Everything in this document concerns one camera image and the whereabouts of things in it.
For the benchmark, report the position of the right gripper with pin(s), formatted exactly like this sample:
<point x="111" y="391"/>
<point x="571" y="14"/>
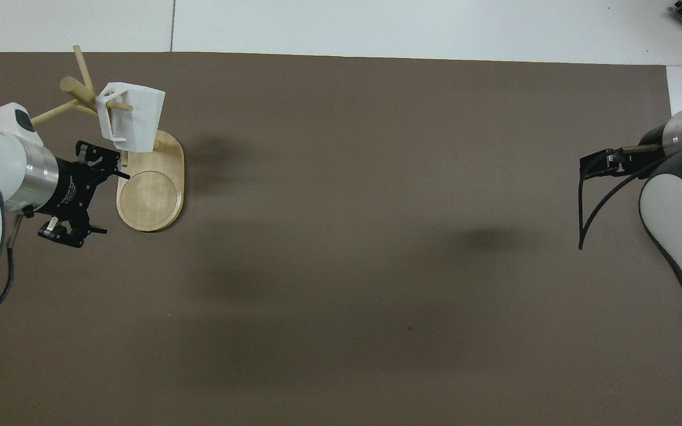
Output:
<point x="649" y="139"/>

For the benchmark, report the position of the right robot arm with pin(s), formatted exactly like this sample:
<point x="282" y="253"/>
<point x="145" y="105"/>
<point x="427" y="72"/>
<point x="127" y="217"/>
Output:
<point x="681" y="219"/>

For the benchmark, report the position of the wooden cup rack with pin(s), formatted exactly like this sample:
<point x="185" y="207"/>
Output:
<point x="151" y="195"/>

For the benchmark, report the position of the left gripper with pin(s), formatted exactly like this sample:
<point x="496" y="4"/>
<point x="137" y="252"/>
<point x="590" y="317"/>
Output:
<point x="67" y="189"/>

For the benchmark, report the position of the white cup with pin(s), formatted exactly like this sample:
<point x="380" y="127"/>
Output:
<point x="140" y="118"/>

